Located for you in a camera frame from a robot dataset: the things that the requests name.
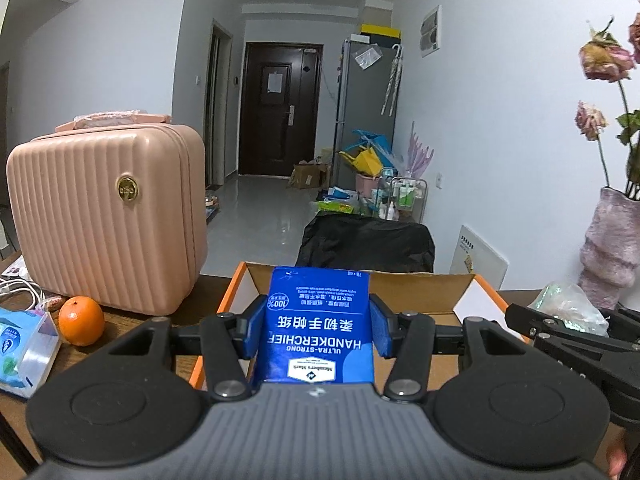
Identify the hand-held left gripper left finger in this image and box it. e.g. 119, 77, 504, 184
107, 294, 269, 402

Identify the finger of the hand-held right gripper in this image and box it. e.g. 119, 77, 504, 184
612, 302, 640, 325
504, 304, 640, 386

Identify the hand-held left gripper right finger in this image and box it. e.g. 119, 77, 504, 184
369, 294, 532, 405

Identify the orange cardboard box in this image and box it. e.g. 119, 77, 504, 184
189, 261, 532, 396

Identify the blue tissue packet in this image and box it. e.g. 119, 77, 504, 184
252, 266, 377, 386

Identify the blue soft tissue pack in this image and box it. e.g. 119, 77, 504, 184
0, 307, 63, 400

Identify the person's right hand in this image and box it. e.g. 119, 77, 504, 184
606, 442, 629, 479

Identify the clear plastic bag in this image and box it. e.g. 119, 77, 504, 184
527, 282, 610, 337

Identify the pink textured vase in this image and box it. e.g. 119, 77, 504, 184
579, 186, 640, 311

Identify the white flat board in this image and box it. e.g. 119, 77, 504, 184
449, 225, 510, 291

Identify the metal cart with bottles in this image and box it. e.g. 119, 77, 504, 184
372, 167, 428, 223

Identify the pink bucket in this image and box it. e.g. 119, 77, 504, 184
355, 172, 383, 200

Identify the brown cardboard carton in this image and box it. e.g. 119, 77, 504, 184
287, 161, 328, 190

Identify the yellow bag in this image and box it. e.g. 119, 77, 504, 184
340, 144, 383, 176

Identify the orange fruit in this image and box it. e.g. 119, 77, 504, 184
58, 296, 106, 347

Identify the pink ribbed suitcase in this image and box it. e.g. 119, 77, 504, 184
6, 112, 208, 317

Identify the dark wooden door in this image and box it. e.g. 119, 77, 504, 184
238, 42, 324, 178

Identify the grey refrigerator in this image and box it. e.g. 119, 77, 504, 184
332, 37, 401, 191

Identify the folded white umbrella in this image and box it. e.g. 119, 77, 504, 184
381, 44, 403, 117

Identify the white printed card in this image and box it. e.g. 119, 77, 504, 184
0, 257, 27, 281

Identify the dried rose bouquet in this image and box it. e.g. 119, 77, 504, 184
575, 10, 640, 201

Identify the clear bag on refrigerator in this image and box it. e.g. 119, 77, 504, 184
354, 45, 383, 68

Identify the yellow and black box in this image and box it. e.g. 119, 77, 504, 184
360, 23, 403, 41

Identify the side door frame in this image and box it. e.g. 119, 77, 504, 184
207, 19, 234, 188

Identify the white cable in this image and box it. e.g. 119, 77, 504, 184
0, 277, 51, 311

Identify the white wall electrical panel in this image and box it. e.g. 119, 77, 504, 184
419, 5, 443, 58

